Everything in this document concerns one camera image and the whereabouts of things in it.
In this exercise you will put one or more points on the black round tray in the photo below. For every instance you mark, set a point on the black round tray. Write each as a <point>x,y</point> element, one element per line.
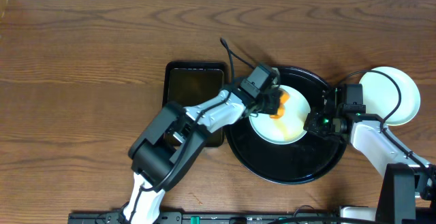
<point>297,163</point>

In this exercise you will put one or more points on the orange green sponge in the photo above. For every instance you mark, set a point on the orange green sponge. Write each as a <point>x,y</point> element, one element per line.
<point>281,109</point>

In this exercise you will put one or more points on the black rectangular water tray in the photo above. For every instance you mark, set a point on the black rectangular water tray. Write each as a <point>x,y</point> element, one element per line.
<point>190,83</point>

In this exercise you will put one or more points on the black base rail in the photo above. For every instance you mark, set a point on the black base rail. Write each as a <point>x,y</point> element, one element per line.
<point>177,217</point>

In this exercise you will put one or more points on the light blue plate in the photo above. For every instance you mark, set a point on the light blue plate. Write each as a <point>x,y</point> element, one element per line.
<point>380,95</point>
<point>289,128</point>

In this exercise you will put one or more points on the light blue plate front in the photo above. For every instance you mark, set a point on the light blue plate front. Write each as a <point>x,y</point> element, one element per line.
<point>289,128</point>

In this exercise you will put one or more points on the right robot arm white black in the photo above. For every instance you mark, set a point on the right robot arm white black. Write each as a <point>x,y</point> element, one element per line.
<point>408,189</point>

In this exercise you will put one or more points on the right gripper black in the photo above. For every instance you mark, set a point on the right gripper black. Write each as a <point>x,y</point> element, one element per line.
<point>311,124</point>

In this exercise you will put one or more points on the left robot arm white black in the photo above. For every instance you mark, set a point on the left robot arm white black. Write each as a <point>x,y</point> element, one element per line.
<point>167,148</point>

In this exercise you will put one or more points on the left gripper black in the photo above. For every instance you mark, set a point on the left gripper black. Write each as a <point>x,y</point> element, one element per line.
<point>270,101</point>

